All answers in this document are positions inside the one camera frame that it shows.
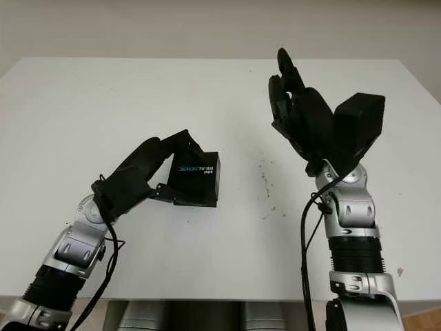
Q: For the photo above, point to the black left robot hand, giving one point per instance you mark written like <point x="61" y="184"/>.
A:
<point x="138" y="172"/>

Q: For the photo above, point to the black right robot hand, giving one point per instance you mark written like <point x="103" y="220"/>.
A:
<point x="303" y="117"/>

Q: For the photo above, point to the black RealSense box lid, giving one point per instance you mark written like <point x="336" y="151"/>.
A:
<point x="196" y="176"/>

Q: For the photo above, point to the black box base foam insert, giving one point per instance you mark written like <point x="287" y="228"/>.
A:
<point x="198" y="202"/>

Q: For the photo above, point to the grey black robot torso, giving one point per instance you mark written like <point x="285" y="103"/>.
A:
<point x="206" y="317"/>

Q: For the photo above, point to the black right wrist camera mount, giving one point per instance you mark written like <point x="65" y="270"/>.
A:
<point x="358" y="127"/>

